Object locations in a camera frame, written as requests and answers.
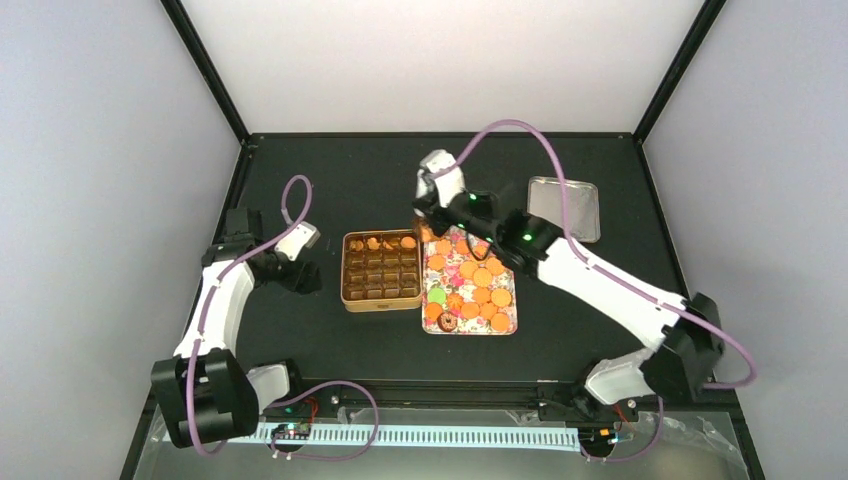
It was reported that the white slotted cable duct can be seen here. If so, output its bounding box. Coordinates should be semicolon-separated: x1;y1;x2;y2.
238;422;581;452

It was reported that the chocolate donut cookie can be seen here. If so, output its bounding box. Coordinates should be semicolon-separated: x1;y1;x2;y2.
437;311;459;333

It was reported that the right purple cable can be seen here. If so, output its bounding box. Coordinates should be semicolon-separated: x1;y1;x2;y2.
437;119;759;464

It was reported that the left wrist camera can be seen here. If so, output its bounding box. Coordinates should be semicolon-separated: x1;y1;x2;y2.
274;222;320;261

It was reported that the floral serving tray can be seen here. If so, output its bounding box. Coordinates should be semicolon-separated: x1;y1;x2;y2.
419;223;518;336

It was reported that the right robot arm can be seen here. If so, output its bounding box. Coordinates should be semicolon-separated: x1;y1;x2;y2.
413;191;725;419

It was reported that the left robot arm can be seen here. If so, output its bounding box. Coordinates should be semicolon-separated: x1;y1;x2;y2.
151;208;321;453

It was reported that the green macaron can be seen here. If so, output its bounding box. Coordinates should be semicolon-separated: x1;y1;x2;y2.
427;287;447;305

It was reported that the silver tin lid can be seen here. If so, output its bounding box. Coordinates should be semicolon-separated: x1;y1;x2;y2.
527;176;601;243

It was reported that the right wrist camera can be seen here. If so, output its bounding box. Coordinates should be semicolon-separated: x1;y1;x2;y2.
415;149;466;208

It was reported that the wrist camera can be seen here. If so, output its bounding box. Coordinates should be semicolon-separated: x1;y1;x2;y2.
415;149;466;208
274;222;320;261

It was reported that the gold cookie tin with tray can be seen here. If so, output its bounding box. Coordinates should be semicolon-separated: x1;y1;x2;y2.
340;229;423;313

